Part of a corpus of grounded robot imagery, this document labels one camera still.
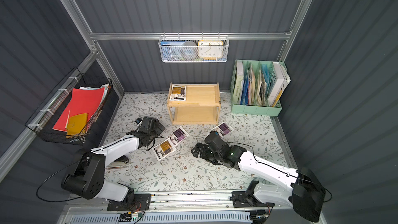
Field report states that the orange coffee bag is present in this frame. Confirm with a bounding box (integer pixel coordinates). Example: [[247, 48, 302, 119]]
[[153, 139, 177, 161], [170, 85, 186, 101]]

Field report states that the purple coffee bag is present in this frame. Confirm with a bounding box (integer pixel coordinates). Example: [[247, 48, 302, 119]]
[[212, 122, 234, 138], [168, 126, 190, 146]]

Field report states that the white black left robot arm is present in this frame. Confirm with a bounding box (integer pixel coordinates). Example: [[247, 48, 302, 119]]
[[61, 117, 165, 203]]

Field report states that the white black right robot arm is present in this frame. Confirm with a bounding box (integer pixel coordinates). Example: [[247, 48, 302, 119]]
[[191, 131, 328, 223]]

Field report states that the wooden two-tier shelf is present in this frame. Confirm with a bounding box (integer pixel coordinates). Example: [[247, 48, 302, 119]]
[[167, 83, 221, 125]]

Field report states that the floral table mat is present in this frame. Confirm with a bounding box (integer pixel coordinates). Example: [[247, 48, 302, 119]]
[[105, 92, 288, 192]]

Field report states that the black stapler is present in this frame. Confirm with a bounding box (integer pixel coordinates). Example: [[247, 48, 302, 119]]
[[106, 156, 130, 169]]

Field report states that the red folder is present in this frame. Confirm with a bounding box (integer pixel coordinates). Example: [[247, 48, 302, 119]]
[[53, 85, 107, 132]]

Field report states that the yellow notebook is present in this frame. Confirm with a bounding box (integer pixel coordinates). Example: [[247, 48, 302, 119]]
[[66, 113, 88, 139]]

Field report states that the green file organizer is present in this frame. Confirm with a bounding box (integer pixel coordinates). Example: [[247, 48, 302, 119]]
[[231, 60, 282, 116]]

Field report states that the blue box in basket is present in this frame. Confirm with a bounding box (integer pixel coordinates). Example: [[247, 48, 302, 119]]
[[159, 40, 185, 62]]

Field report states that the grey tape roll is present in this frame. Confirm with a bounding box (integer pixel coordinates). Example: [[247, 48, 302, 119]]
[[180, 41, 198, 60]]

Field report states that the white thick book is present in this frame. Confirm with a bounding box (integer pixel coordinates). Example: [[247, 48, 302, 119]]
[[267, 62, 291, 107]]

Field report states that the orange square clock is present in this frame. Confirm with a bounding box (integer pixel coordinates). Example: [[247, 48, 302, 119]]
[[198, 40, 223, 60]]

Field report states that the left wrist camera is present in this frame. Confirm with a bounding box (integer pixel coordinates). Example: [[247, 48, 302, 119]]
[[135, 118, 143, 125]]

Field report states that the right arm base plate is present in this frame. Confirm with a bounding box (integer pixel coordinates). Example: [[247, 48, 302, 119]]
[[230, 191, 275, 208]]

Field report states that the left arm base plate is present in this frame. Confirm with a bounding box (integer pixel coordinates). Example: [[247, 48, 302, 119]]
[[107, 194, 152, 212]]

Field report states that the black wire side basket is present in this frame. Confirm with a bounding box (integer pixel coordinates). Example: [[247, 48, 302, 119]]
[[25, 69, 113, 145]]

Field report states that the white wire hanging basket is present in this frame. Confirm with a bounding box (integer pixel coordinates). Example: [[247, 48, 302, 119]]
[[158, 35, 230, 63]]

